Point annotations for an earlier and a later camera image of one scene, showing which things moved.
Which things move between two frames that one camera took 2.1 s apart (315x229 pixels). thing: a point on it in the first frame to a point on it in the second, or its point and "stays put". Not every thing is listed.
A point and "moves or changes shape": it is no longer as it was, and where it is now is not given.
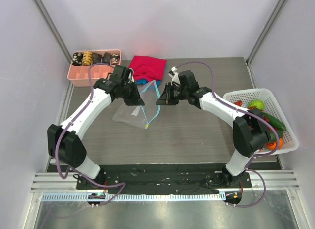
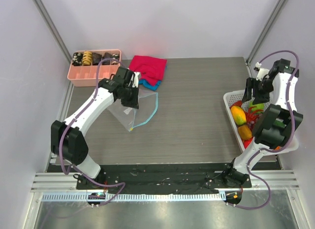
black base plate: x=116 y=179 stays put
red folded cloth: x=148 y=68 stays put
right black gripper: x=171 y=95 to x=257 y=88
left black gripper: x=136 y=100 stays put
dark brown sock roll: x=96 y=58 stays put
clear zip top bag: x=140 y=115 moves or changes shape
